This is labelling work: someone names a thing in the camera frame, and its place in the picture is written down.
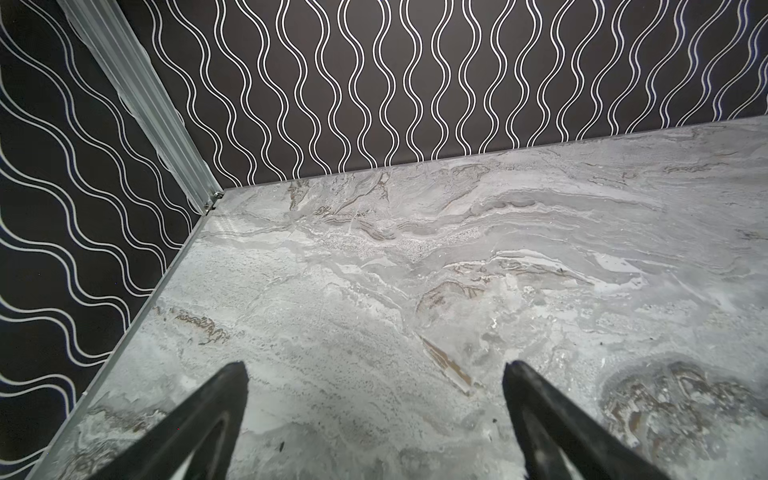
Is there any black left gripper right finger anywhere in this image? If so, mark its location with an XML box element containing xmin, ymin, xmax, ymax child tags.
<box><xmin>502</xmin><ymin>360</ymin><xmax>668</xmax><ymax>479</ymax></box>

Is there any aluminium corner frame post left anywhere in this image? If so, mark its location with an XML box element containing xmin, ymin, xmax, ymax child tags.
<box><xmin>59</xmin><ymin>0</ymin><xmax>223</xmax><ymax>215</ymax></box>

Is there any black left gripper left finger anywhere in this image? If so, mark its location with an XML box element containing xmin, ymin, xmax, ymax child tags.
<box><xmin>91</xmin><ymin>361</ymin><xmax>249</xmax><ymax>479</ymax></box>

